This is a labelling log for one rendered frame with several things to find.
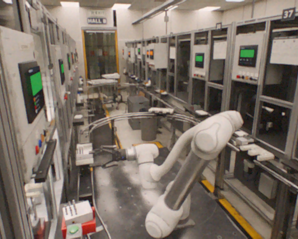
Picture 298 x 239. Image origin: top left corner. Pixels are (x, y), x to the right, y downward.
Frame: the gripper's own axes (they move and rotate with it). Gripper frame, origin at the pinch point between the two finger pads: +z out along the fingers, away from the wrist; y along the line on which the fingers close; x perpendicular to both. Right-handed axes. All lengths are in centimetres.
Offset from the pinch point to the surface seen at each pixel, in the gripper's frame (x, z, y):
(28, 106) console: 51, 20, 47
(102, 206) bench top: -11.2, -3.1, -44.5
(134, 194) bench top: -19, -29, -44
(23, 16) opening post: 23, 23, 78
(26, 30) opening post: 23, 22, 72
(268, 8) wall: -560, -601, 183
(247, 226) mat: -28, -147, -111
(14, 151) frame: 66, 22, 37
